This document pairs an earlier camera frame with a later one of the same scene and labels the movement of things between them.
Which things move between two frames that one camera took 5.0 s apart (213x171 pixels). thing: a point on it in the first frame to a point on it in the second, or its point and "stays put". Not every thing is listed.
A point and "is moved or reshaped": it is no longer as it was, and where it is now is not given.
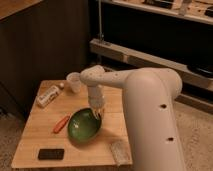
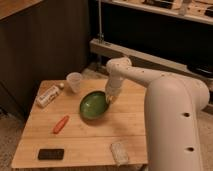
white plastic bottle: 43,99 stays put
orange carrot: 61,123 stays put
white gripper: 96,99 to 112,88
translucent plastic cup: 74,81 stays put
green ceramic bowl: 83,126 is moved or reshaped
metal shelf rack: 169,34 stays put
